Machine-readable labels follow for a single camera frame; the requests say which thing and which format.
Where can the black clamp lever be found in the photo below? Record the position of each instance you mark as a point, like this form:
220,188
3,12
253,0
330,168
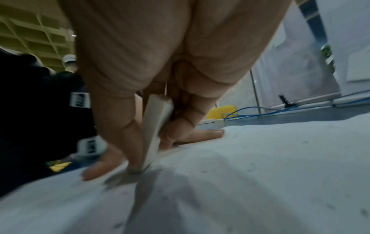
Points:
287,102

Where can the white fabric sheet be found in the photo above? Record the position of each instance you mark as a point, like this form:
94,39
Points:
231,182

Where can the thin metal rod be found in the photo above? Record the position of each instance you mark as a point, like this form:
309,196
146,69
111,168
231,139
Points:
255,91

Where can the white panel board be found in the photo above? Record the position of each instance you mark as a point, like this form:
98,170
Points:
349,45

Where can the white tailor's chalk piece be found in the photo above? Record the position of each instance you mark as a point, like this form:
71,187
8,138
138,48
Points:
154,128

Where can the person's left hand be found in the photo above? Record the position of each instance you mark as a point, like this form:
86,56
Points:
101,166

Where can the person's right hand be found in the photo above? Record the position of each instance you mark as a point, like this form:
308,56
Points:
162,45

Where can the green plant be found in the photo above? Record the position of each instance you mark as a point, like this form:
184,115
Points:
329,56

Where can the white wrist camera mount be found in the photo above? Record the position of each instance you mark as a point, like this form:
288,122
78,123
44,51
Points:
91,146

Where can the yellow plastic object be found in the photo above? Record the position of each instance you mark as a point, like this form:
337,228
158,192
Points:
221,112

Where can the yellow green object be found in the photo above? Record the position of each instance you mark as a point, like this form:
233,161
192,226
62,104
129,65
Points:
60,165

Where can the translucent plastic curtain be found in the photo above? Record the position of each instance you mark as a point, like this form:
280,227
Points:
294,64

